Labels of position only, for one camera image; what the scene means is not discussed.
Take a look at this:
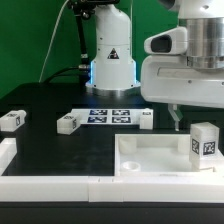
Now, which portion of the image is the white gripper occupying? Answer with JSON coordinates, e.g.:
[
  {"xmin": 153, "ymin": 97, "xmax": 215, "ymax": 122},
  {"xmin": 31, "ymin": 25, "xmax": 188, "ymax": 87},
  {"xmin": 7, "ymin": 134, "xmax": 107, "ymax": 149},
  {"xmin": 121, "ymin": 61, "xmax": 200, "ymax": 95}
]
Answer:
[{"xmin": 141, "ymin": 55, "xmax": 224, "ymax": 131}]

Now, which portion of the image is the white square tabletop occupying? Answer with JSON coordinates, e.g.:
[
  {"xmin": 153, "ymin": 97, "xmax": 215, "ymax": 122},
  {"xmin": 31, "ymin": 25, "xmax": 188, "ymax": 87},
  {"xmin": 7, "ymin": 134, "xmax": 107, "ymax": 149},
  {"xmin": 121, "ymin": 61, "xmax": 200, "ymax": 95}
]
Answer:
[{"xmin": 114, "ymin": 134, "xmax": 224, "ymax": 176}]

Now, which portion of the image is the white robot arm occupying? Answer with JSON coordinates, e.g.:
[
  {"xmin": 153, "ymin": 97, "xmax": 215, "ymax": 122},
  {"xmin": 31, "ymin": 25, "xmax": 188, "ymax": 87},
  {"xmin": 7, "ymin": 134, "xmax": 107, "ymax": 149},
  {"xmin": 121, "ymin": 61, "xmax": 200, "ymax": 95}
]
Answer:
[{"xmin": 86, "ymin": 0, "xmax": 224, "ymax": 120}]

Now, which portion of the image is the tag marker sheet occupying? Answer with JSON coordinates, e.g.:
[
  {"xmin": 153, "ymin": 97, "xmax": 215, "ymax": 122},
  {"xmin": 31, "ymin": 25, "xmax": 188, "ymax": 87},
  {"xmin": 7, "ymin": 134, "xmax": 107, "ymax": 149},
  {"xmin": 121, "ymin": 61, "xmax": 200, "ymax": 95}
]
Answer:
[{"xmin": 71, "ymin": 108, "xmax": 141, "ymax": 125}]

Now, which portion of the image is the white U-shaped fence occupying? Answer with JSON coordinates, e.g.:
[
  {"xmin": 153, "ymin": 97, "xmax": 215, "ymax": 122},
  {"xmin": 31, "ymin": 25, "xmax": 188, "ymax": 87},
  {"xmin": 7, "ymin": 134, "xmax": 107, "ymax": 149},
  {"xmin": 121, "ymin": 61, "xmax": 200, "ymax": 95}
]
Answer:
[{"xmin": 0, "ymin": 138, "xmax": 224, "ymax": 203}]

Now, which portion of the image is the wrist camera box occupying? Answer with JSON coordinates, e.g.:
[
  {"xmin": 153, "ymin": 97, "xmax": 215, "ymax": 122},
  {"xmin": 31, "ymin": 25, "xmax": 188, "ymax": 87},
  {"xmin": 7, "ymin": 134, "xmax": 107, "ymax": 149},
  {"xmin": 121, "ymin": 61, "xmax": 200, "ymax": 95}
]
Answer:
[{"xmin": 144, "ymin": 26, "xmax": 188, "ymax": 55}]

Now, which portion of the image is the black cable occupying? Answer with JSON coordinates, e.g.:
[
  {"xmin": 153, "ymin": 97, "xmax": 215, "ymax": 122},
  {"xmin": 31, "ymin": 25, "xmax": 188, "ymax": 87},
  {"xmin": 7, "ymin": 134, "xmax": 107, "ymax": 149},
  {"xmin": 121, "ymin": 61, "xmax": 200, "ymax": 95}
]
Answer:
[{"xmin": 42, "ymin": 66, "xmax": 84, "ymax": 84}]

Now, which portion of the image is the white cable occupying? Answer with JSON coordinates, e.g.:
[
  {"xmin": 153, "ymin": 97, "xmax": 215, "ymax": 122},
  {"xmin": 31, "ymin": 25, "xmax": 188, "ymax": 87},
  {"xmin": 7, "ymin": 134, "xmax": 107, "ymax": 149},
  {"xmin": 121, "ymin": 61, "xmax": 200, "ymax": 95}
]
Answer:
[{"xmin": 38, "ymin": 3, "xmax": 71, "ymax": 84}]

